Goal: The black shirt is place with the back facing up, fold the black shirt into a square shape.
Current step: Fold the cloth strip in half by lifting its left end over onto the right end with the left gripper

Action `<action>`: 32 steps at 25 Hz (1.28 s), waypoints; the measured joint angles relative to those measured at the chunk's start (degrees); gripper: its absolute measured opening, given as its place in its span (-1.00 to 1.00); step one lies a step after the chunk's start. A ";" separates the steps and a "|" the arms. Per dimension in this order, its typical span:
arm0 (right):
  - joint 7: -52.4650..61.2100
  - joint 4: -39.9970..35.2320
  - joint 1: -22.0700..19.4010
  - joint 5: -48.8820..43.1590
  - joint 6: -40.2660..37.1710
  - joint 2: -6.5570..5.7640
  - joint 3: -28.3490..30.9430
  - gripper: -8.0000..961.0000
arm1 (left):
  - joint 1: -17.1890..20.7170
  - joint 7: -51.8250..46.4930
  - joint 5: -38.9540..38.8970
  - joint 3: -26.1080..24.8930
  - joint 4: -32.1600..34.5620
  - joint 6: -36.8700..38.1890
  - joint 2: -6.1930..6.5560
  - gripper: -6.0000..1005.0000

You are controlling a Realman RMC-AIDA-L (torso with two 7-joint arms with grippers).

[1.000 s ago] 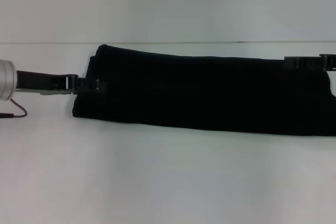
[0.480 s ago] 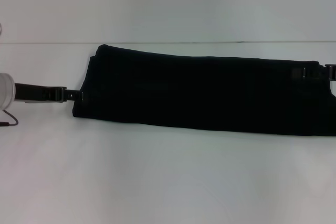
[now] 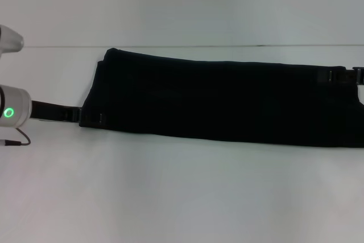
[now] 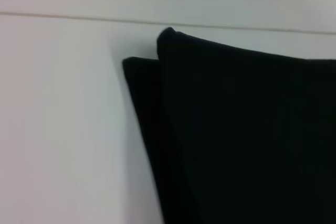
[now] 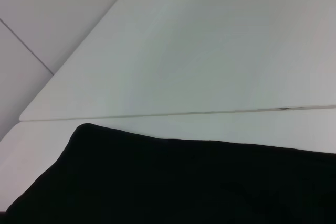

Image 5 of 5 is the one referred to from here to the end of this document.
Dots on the black shirt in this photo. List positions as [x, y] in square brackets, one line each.
[183, 182]

